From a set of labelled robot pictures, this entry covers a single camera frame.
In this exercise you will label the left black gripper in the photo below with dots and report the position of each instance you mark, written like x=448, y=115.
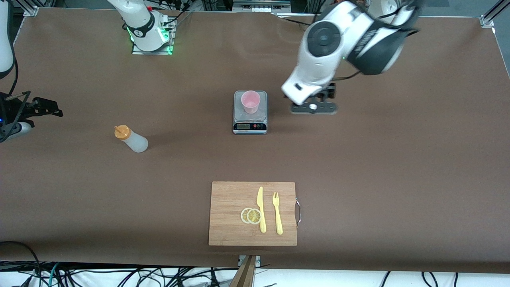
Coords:
x=328, y=92

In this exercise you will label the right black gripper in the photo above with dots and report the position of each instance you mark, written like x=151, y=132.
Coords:
x=24, y=109

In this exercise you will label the pink plastic cup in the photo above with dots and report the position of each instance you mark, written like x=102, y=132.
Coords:
x=250, y=101

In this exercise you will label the translucent sauce bottle orange cap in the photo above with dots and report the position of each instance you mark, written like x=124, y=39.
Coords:
x=135, y=142

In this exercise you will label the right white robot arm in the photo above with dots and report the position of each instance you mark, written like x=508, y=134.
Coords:
x=139, y=24

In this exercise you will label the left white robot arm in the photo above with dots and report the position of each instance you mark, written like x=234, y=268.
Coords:
x=318, y=63

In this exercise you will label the silver digital kitchen scale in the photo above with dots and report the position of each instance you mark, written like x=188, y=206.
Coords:
x=250, y=126

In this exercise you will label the brown table cover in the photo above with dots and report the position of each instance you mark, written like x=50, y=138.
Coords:
x=358, y=179

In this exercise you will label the grey power strip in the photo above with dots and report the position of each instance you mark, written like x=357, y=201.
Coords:
x=261, y=8

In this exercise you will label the yellow plastic fork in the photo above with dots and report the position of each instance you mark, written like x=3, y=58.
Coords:
x=279, y=223

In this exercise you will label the lemon slice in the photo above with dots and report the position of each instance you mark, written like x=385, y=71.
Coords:
x=243, y=215
x=254, y=216

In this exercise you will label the yellow plastic knife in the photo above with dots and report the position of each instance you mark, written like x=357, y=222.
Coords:
x=261, y=223

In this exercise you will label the wooden cutting board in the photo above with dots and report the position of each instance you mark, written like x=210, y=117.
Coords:
x=227, y=207

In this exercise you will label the aluminium frame profile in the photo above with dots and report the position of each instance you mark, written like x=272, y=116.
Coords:
x=30, y=8
x=494, y=12

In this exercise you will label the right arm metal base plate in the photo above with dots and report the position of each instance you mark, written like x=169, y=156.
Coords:
x=137, y=52

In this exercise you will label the metal bracket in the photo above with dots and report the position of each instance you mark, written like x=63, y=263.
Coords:
x=258, y=261

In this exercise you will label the wooden post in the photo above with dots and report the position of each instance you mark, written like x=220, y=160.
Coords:
x=245, y=275

